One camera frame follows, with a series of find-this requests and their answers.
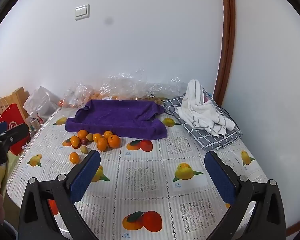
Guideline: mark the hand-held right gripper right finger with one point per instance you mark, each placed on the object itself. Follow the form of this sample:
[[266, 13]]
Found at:
[[218, 175]]

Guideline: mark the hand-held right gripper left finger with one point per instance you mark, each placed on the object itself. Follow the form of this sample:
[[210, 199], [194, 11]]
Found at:
[[86, 175]]

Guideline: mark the small orange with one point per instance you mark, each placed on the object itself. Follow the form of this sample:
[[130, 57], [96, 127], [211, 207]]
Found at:
[[74, 141], [74, 158], [108, 133], [97, 137], [82, 134]]

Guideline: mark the red paper bag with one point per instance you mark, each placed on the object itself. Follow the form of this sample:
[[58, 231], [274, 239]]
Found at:
[[13, 116]]

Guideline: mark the small plastic bottle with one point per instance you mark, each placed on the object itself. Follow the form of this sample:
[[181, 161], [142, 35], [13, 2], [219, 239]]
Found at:
[[35, 123]]

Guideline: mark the small green fruit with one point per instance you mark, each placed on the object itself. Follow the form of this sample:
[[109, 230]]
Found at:
[[84, 149], [89, 136]]

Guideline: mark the small red jujube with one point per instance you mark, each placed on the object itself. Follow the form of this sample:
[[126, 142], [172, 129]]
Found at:
[[84, 141]]

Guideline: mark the grey checked cloth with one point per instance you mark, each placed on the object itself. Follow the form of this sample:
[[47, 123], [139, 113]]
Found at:
[[215, 140]]

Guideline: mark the white plastic bag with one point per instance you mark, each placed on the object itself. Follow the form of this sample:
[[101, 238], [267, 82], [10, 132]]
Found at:
[[38, 102]]

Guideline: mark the fruit-print tablecloth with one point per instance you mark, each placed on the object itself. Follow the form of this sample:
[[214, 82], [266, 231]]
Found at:
[[145, 175]]

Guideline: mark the purple towel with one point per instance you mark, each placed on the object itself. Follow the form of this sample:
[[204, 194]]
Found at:
[[115, 115]]

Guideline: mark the white striped towel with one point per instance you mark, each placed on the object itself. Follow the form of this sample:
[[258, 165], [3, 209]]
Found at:
[[200, 110]]

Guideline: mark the clear plastic bag of oranges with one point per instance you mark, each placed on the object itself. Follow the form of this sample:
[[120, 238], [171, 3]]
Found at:
[[76, 96]]

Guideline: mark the pink item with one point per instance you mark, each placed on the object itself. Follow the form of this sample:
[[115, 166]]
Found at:
[[208, 99]]

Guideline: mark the bag of brown longans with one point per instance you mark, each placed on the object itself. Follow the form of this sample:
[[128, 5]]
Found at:
[[153, 99]]

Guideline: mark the large clear plastic bag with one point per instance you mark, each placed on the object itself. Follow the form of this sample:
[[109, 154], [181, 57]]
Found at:
[[130, 85]]

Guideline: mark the brown wooden door frame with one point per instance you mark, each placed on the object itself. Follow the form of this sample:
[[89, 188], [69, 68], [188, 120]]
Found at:
[[227, 42]]

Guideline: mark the white light switch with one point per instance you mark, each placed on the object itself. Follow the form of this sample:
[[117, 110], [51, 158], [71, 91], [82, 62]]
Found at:
[[82, 12]]

